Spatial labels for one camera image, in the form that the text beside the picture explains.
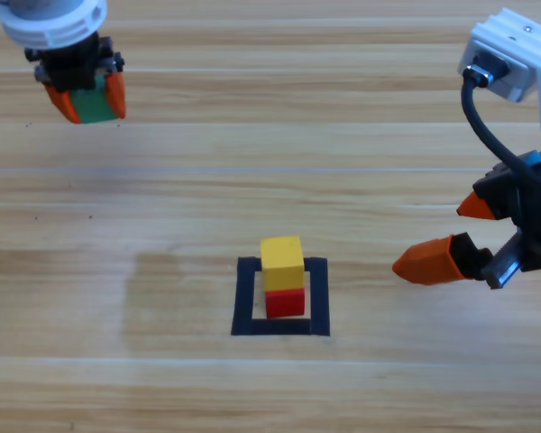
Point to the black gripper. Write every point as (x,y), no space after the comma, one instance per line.
(532,212)
(72,67)

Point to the green wooden cube block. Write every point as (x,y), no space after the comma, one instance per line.
(92,108)

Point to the yellow wooden cube block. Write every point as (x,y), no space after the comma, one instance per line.
(281,261)

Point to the red wooden cube block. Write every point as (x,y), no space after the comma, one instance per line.
(286,304)

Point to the black tape square outline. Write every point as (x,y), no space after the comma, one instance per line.
(243,297)

